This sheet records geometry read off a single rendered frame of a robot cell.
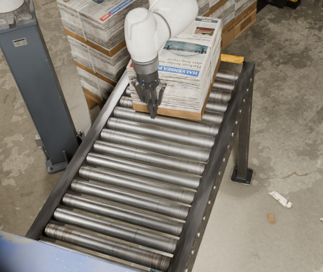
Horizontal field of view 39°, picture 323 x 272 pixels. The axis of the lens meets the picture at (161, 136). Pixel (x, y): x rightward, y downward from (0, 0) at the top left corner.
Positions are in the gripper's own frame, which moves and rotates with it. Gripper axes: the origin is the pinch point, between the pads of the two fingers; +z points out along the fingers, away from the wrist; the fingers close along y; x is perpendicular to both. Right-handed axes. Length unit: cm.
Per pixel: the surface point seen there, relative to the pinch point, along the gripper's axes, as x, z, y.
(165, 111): -9.5, 10.4, -0.3
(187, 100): -10.8, 3.0, -9.8
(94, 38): -64, 24, 60
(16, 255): 88, -62, -20
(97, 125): 2.2, 13.0, 24.8
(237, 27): -172, 85, 8
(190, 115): -10.2, 10.1, -11.0
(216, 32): -38.0, -9.9, -13.7
